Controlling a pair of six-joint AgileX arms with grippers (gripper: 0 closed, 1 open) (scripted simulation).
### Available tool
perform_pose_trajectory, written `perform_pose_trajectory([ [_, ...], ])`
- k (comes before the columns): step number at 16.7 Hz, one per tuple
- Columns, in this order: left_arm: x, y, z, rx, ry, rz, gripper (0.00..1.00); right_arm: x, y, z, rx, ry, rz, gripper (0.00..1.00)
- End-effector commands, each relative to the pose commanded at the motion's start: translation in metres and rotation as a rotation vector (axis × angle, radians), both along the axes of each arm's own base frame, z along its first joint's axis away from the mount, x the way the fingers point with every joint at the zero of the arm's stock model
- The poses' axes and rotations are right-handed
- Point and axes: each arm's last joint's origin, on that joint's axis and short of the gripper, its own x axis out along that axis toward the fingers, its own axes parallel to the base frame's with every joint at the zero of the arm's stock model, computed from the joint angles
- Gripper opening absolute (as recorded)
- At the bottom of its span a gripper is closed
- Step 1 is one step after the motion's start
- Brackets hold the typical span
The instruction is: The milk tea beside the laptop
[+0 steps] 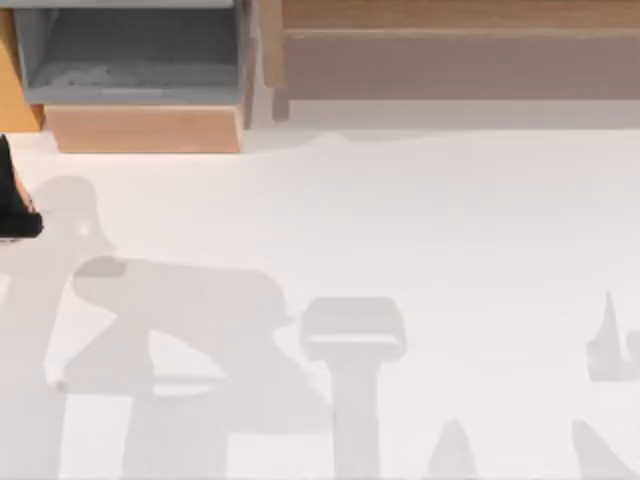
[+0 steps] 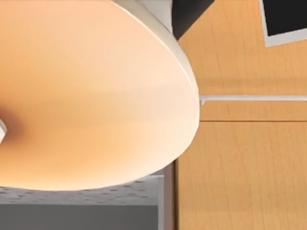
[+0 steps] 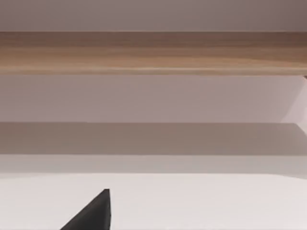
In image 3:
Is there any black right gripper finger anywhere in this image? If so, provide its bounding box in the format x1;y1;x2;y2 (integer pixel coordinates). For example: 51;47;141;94
59;188;112;230

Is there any pale grey shelf board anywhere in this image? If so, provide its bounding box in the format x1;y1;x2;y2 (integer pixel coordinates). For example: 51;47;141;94
0;121;307;181

